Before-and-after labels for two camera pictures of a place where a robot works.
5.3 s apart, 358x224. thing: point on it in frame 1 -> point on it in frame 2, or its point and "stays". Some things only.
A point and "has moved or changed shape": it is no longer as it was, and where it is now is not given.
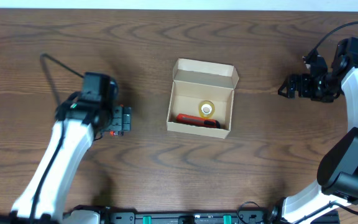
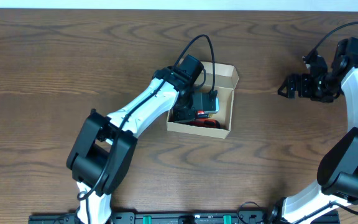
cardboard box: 202,98 stays
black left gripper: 121,119 -> 184,114
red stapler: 112,133 has moved or changed shape
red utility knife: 197,121 stays
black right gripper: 300,87 stays
